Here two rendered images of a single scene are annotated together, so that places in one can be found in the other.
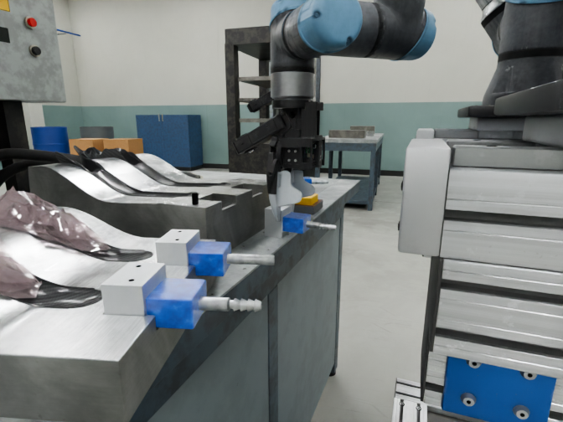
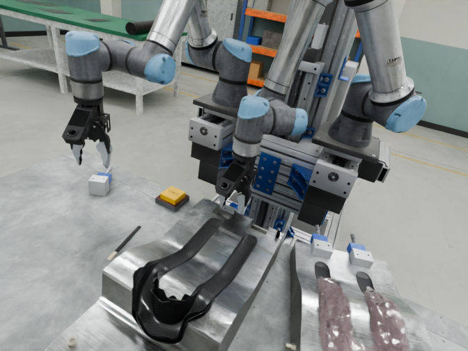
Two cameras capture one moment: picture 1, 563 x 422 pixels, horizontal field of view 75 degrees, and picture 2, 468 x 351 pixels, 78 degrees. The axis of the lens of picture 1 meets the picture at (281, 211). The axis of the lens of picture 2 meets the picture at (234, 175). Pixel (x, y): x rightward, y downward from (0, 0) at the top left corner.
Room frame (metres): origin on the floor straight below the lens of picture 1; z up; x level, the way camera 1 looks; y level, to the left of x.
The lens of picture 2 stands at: (0.69, 0.72, 1.41)
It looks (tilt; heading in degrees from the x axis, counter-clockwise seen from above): 31 degrees down; 269
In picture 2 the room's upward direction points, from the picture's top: 11 degrees clockwise
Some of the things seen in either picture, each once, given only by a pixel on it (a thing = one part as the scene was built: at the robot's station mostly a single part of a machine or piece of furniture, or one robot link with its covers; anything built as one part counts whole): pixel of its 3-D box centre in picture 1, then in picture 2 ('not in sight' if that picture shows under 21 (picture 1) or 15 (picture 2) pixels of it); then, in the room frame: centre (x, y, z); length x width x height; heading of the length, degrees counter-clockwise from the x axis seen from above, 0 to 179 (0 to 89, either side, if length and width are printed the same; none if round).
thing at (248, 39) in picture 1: (281, 118); not in sight; (5.36, 0.01, 1.03); 1.54 x 0.94 x 2.06; 163
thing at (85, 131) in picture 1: (99, 150); not in sight; (7.03, 3.47, 0.44); 0.59 x 0.59 x 0.88
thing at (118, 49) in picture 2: not in sight; (120, 56); (1.04, -0.10, 1.22); 0.11 x 0.11 x 0.08; 66
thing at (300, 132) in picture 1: (296, 136); (242, 169); (0.66, -0.03, 0.99); 0.09 x 0.08 x 0.12; 66
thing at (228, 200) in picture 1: (217, 208); (257, 232); (0.59, 0.11, 0.87); 0.05 x 0.05 x 0.04; 68
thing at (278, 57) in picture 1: (293, 38); (252, 119); (0.66, -0.02, 1.14); 0.09 x 0.08 x 0.11; 21
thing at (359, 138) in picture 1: (353, 161); not in sight; (5.03, -0.99, 0.46); 1.90 x 0.70 x 0.92; 163
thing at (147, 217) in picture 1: (136, 193); (192, 280); (0.73, 0.29, 0.87); 0.50 x 0.26 x 0.14; 68
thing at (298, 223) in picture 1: (302, 223); (235, 209); (0.65, -0.04, 0.83); 0.13 x 0.05 x 0.05; 66
